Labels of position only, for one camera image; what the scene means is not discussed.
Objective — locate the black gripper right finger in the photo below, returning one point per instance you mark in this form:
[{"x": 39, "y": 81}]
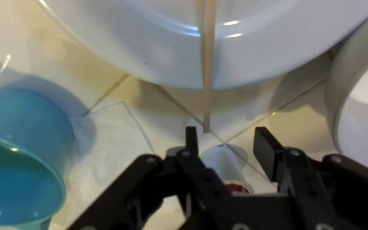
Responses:
[{"x": 319, "y": 192}]

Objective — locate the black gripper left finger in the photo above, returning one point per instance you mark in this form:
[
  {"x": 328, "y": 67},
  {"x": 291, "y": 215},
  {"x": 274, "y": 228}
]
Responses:
[{"x": 158, "y": 196}]

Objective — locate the thin white stirrer stick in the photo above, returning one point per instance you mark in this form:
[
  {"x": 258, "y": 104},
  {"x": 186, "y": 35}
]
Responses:
[{"x": 208, "y": 65}]

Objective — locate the white round plate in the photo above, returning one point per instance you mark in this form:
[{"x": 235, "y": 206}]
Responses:
[{"x": 149, "y": 43}]

